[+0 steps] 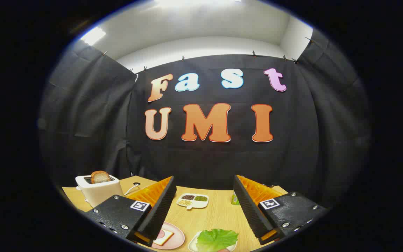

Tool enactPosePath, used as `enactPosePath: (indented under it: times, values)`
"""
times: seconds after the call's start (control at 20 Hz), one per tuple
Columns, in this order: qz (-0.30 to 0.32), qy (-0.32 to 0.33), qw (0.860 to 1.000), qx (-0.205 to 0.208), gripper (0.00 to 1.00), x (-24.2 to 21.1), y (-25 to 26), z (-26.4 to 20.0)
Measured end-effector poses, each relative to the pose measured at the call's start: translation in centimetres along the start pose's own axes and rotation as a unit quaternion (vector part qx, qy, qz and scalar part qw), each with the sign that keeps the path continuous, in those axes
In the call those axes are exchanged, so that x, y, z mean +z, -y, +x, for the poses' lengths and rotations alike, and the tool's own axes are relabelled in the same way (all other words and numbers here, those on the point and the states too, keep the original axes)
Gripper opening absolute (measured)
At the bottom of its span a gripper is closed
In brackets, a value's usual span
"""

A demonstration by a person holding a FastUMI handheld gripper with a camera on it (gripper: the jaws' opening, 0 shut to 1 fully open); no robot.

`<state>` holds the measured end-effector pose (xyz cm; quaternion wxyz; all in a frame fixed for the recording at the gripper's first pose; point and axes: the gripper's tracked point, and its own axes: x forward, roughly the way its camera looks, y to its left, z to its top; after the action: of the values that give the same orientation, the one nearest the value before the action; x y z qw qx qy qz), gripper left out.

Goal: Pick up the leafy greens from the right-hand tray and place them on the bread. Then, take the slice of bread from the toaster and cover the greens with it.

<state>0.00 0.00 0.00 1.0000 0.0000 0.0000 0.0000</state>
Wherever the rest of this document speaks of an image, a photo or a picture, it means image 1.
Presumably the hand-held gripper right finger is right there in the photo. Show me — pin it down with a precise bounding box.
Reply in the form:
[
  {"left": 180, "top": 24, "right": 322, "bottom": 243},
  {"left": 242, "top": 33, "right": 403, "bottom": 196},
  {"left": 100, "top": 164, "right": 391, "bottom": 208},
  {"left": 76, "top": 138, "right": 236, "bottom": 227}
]
[{"left": 233, "top": 175, "right": 329, "bottom": 245}]

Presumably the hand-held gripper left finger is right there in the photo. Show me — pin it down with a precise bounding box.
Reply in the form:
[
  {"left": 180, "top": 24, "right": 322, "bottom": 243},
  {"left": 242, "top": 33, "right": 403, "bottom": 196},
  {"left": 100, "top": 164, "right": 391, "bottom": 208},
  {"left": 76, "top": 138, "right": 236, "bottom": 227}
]
[{"left": 83, "top": 176, "right": 177, "bottom": 247}]

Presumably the green lettuce leaf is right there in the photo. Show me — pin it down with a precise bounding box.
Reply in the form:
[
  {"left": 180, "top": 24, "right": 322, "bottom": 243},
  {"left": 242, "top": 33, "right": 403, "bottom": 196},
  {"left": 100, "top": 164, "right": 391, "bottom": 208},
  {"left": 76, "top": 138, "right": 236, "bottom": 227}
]
[{"left": 196, "top": 229, "right": 239, "bottom": 252}]

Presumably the toasted bread slice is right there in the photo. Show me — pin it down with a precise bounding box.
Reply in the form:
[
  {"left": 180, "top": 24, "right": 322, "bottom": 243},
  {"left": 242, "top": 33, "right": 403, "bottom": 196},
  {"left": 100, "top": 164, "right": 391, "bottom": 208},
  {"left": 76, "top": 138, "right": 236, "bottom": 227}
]
[{"left": 91, "top": 170, "right": 111, "bottom": 184}]

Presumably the white bread slice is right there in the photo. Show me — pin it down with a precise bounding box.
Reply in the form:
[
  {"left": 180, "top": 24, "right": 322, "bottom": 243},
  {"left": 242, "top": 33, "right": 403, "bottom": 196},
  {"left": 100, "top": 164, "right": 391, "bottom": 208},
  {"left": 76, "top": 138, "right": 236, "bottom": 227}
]
[{"left": 154, "top": 229, "right": 175, "bottom": 246}]

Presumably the pink round plate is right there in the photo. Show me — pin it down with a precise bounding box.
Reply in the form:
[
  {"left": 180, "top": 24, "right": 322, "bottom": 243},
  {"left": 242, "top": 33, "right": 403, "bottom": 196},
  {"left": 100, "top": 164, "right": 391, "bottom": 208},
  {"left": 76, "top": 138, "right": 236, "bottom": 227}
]
[{"left": 151, "top": 222, "right": 185, "bottom": 250}]

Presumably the white divided dish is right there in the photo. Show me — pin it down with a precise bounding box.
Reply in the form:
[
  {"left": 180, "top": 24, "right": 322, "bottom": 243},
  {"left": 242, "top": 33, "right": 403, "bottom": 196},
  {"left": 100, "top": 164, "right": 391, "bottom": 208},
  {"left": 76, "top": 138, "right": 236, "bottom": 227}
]
[{"left": 177, "top": 194, "right": 209, "bottom": 210}]

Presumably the white square plate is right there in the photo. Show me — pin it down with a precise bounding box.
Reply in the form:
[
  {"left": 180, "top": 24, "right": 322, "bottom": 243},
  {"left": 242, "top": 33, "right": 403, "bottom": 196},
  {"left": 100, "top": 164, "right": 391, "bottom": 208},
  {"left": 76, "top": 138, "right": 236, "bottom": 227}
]
[{"left": 188, "top": 231, "right": 239, "bottom": 252}]

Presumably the white toaster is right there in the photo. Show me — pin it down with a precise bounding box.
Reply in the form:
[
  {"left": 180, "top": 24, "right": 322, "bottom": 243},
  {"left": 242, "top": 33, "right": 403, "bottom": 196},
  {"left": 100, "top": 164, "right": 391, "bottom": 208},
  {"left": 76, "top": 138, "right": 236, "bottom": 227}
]
[{"left": 75, "top": 174, "right": 124, "bottom": 208}]

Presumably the black backdrop cloth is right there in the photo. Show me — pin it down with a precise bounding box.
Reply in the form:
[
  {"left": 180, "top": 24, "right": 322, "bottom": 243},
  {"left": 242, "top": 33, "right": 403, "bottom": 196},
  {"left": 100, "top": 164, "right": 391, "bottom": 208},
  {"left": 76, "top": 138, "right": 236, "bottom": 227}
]
[{"left": 38, "top": 28, "right": 373, "bottom": 210}]

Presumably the ceiling light panel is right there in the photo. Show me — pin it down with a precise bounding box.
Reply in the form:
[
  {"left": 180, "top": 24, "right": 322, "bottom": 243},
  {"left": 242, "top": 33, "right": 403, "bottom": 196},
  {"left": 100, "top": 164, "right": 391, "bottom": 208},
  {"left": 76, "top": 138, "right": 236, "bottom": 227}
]
[
  {"left": 154, "top": 0, "right": 240, "bottom": 7},
  {"left": 81, "top": 27, "right": 107, "bottom": 46}
]

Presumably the white toaster cable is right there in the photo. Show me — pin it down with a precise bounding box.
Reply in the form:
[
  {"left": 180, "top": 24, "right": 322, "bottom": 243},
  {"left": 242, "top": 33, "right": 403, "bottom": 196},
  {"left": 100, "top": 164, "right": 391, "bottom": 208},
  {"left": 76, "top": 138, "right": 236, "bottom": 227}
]
[{"left": 124, "top": 183, "right": 141, "bottom": 196}]

